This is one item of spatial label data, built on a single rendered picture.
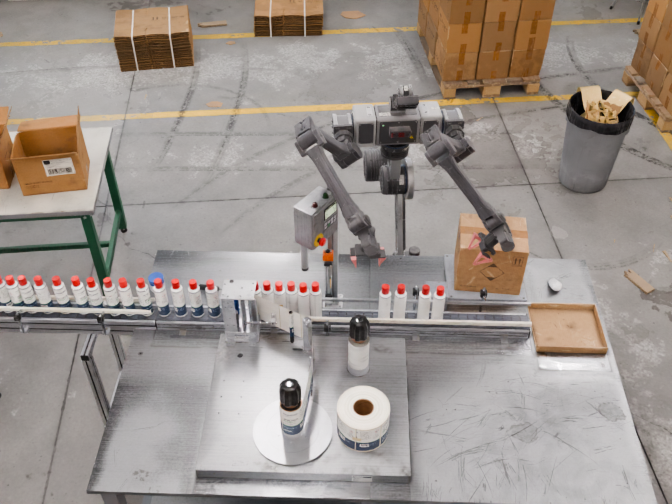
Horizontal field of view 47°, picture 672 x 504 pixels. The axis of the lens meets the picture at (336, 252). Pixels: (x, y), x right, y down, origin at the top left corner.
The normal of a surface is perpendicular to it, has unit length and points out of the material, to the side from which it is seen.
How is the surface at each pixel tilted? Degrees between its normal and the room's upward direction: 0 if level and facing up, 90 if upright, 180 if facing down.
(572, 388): 0
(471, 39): 90
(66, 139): 89
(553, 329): 0
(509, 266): 90
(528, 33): 90
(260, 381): 0
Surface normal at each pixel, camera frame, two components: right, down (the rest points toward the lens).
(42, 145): 0.15, 0.66
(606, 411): 0.00, -0.73
